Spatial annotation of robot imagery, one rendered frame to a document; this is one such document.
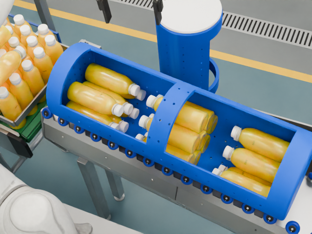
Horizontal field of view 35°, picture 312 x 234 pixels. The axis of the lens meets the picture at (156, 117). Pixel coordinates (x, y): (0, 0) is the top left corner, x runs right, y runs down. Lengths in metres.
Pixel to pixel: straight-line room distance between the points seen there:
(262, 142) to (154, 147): 0.33
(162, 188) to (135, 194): 0.97
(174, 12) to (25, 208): 1.12
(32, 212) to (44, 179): 1.63
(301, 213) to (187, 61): 0.82
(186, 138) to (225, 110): 0.21
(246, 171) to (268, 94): 1.57
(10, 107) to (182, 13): 0.79
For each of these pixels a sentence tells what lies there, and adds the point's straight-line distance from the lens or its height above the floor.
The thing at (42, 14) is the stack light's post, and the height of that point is 0.94.
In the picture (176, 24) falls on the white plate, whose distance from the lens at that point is 2.03.
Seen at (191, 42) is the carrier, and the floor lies 0.98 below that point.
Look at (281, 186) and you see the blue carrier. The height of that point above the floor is 1.19.
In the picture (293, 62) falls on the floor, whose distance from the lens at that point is 3.32.
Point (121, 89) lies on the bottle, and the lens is 1.71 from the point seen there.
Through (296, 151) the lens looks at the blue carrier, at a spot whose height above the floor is 1.23.
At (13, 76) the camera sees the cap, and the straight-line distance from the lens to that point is 1.88.
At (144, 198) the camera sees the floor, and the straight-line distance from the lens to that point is 2.73.
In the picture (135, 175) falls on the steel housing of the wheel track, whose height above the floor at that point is 0.86.
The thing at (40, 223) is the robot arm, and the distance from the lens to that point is 1.26.
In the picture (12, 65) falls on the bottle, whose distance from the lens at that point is 1.85.
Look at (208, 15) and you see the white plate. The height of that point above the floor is 1.04.
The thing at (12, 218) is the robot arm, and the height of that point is 1.34.
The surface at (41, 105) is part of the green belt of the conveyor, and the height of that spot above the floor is 0.90.
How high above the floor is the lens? 2.45
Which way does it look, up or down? 55 degrees down
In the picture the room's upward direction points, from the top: 7 degrees counter-clockwise
